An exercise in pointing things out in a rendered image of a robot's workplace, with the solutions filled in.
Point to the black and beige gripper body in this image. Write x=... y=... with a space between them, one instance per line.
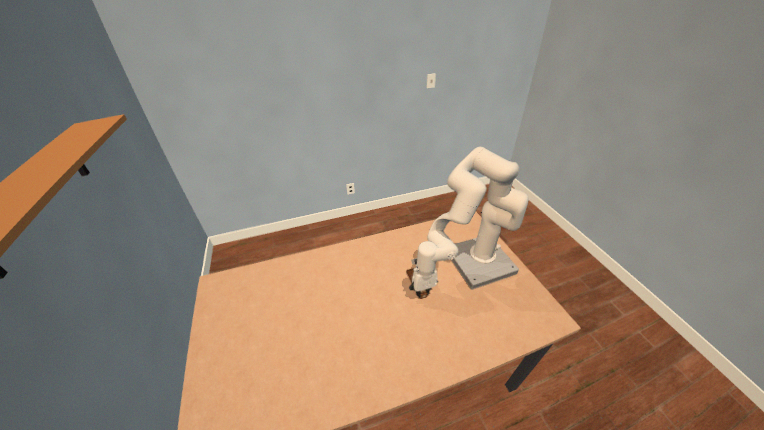
x=422 y=282

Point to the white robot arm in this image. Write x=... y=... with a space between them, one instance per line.
x=506 y=206

